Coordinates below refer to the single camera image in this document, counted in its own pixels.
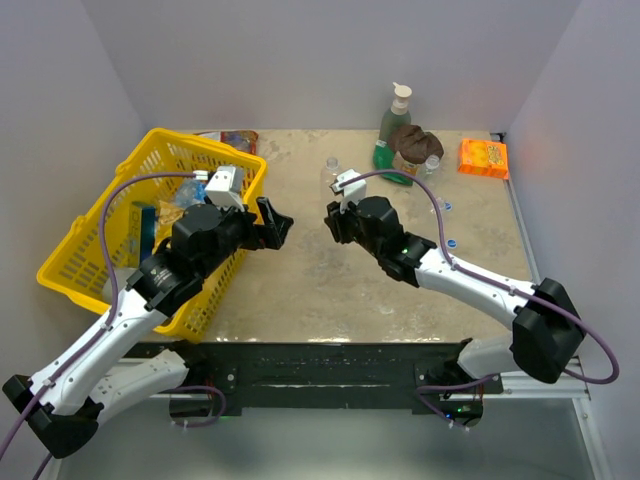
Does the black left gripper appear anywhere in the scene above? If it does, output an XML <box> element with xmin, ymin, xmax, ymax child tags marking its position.
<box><xmin>198</xmin><ymin>195</ymin><xmax>293</xmax><ymax>279</ymax></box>

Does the clear plastic bottle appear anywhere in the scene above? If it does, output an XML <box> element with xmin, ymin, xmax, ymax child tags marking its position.
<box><xmin>320</xmin><ymin>157</ymin><xmax>343</xmax><ymax>205</ymax></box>

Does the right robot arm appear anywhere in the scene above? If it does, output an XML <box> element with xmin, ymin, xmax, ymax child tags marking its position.
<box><xmin>324</xmin><ymin>196</ymin><xmax>585</xmax><ymax>393</ymax></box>

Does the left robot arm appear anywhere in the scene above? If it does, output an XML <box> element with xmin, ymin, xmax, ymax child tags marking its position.
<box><xmin>2</xmin><ymin>197</ymin><xmax>294</xmax><ymax>459</ymax></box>

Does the uncapped clear bottle by bag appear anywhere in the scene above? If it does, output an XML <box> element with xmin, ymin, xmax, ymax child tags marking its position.
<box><xmin>417</xmin><ymin>154</ymin><xmax>441</xmax><ymax>184</ymax></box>

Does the green soap pump bottle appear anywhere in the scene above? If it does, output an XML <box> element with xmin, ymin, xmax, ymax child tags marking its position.
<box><xmin>378</xmin><ymin>82</ymin><xmax>412</xmax><ymax>144</ymax></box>

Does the green plastic bag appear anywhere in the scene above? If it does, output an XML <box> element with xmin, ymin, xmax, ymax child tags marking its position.
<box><xmin>372</xmin><ymin>140</ymin><xmax>427</xmax><ymax>186</ymax></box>

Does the red snack bag behind basket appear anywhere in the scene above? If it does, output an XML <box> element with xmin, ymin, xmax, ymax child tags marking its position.
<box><xmin>196</xmin><ymin>130</ymin><xmax>259</xmax><ymax>155</ymax></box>

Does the blue white plastic package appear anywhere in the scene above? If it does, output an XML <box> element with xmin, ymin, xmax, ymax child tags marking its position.
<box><xmin>171</xmin><ymin>179</ymin><xmax>206</xmax><ymax>209</ymax></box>

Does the yellow Lays chips bag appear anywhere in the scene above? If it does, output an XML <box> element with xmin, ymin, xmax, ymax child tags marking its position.
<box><xmin>155</xmin><ymin>200</ymin><xmax>184</xmax><ymax>239</ymax></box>

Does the yellow plastic shopping basket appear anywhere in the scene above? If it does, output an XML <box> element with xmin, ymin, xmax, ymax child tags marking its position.
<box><xmin>36</xmin><ymin>127</ymin><xmax>269</xmax><ymax>344</ymax></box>

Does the orange candy box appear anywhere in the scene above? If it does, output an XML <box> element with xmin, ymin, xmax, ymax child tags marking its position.
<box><xmin>457</xmin><ymin>138</ymin><xmax>509</xmax><ymax>180</ymax></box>

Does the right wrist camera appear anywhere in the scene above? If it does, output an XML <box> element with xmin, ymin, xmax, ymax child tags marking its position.
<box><xmin>329</xmin><ymin>169</ymin><xmax>367</xmax><ymax>213</ymax></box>

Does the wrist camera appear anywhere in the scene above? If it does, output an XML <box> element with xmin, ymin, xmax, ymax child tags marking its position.
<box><xmin>329</xmin><ymin>169</ymin><xmax>367</xmax><ymax>213</ymax></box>
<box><xmin>205</xmin><ymin>165</ymin><xmax>246</xmax><ymax>211</ymax></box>

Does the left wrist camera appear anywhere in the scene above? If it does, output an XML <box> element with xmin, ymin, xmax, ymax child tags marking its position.
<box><xmin>205</xmin><ymin>165</ymin><xmax>246</xmax><ymax>211</ymax></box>

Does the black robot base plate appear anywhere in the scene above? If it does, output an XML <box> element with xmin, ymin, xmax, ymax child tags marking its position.
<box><xmin>128</xmin><ymin>341</ymin><xmax>503</xmax><ymax>423</ymax></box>

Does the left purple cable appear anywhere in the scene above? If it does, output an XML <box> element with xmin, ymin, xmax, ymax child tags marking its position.
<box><xmin>0</xmin><ymin>171</ymin><xmax>209</xmax><ymax>480</ymax></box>

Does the aluminium frame rail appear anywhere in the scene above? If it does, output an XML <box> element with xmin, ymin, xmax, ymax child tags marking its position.
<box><xmin>501</xmin><ymin>371</ymin><xmax>614</xmax><ymax>479</ymax></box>

